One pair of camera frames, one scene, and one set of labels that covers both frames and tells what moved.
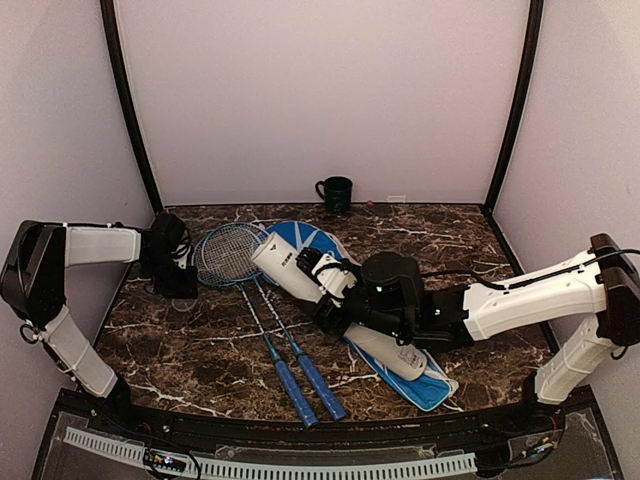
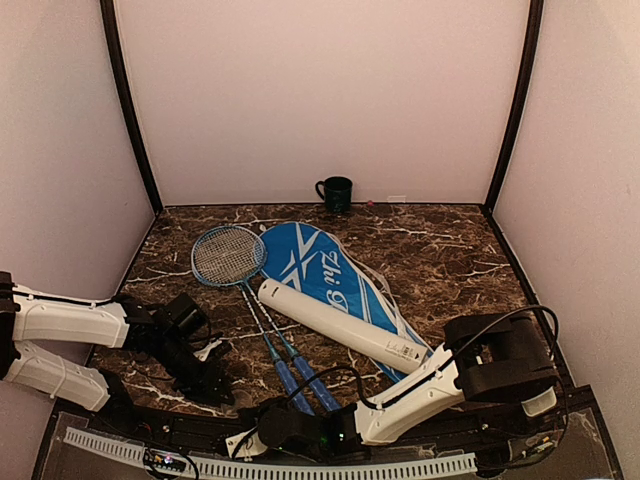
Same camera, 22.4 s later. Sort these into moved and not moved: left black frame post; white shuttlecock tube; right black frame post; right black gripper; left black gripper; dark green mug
Moved: right black gripper; white shuttlecock tube; left black gripper
Not moved: right black frame post; left black frame post; dark green mug
